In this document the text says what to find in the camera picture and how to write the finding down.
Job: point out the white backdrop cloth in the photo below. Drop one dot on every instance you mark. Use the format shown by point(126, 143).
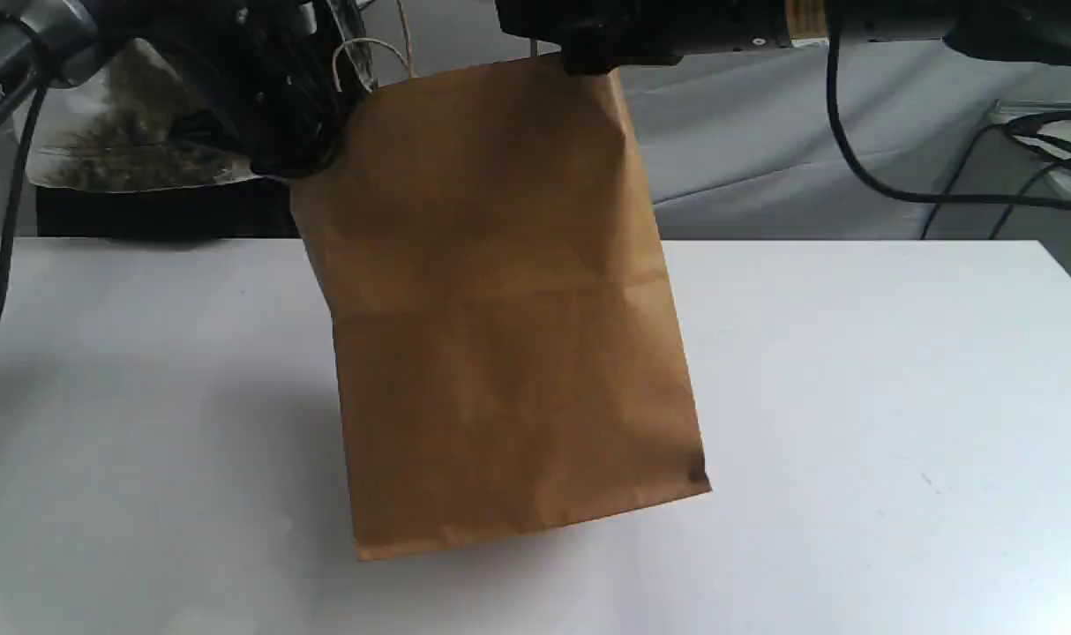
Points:
point(735, 149)

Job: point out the white side shelf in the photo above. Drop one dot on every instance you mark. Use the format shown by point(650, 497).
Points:
point(1046, 136)

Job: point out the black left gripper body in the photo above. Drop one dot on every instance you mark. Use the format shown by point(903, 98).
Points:
point(262, 76)

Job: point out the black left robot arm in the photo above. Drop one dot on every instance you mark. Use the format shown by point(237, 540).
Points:
point(46, 44)

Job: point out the person in patterned shirt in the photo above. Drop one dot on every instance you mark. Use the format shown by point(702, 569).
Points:
point(104, 164)

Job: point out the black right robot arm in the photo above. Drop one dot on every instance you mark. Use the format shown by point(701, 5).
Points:
point(998, 31)

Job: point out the brown paper bag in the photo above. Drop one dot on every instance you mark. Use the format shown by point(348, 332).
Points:
point(508, 352)

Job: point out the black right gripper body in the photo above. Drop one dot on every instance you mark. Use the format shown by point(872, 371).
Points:
point(596, 37)

